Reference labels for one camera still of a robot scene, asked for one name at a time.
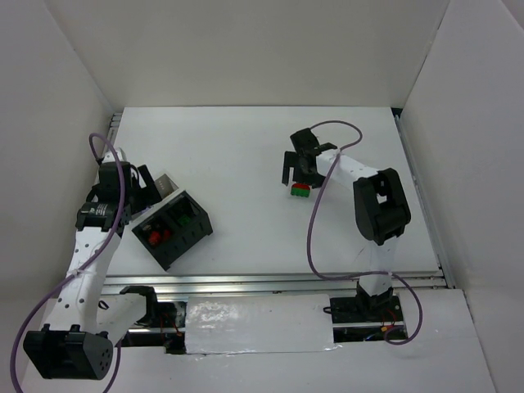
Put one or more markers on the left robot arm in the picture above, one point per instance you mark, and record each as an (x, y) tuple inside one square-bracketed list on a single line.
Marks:
[(78, 337)]

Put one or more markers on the white two-compartment container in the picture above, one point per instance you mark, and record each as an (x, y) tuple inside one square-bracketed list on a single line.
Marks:
[(165, 188)]

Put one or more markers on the aluminium left rail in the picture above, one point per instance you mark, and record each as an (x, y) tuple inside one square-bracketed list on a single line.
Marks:
[(113, 128)]

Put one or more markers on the aluminium right rail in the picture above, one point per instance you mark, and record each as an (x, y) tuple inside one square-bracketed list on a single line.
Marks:
[(436, 242)]

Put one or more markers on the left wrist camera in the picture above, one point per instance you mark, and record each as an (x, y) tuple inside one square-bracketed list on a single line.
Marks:
[(110, 157)]

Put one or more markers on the red and tan lego brick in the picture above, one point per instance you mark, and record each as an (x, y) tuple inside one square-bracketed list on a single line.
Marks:
[(154, 239)]

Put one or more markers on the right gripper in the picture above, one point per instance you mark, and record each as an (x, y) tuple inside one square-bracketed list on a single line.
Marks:
[(300, 166)]

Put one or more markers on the aluminium front rail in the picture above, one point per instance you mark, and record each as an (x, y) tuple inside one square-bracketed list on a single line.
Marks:
[(228, 285)]

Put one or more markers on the black two-compartment container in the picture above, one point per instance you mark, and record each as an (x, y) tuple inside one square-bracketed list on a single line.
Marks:
[(182, 238)]

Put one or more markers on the red green arched lego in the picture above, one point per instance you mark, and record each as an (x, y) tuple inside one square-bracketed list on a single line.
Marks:
[(300, 190)]

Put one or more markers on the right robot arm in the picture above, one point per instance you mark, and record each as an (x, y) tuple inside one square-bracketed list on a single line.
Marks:
[(381, 209)]

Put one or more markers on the small green lego brick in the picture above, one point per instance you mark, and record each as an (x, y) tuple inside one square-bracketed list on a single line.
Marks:
[(184, 220)]

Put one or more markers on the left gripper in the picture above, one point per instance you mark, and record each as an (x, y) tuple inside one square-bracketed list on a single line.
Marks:
[(144, 185)]

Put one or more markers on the aluminium rail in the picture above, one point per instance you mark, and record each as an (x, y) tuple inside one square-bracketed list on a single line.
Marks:
[(228, 285), (436, 242), (113, 128)]

